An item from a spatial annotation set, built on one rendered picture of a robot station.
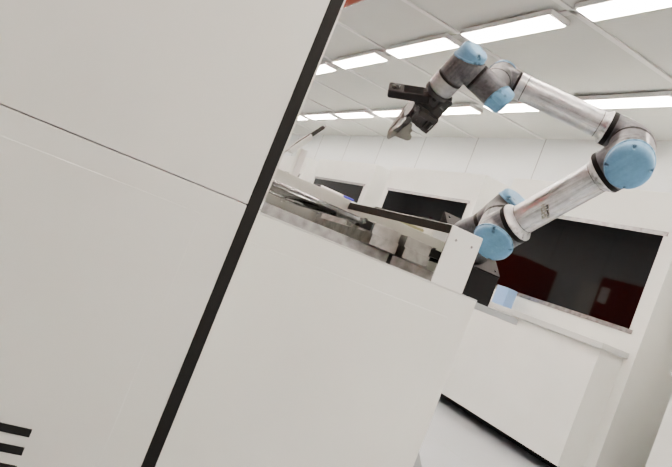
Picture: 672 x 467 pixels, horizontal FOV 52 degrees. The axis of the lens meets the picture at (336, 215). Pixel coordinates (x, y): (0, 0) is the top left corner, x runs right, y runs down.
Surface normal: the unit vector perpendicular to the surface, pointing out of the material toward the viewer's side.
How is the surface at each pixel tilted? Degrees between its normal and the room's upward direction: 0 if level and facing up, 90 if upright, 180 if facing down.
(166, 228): 90
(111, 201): 90
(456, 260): 90
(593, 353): 90
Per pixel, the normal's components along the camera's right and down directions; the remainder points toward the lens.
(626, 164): -0.29, 0.38
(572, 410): -0.83, -0.36
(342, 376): 0.41, 0.11
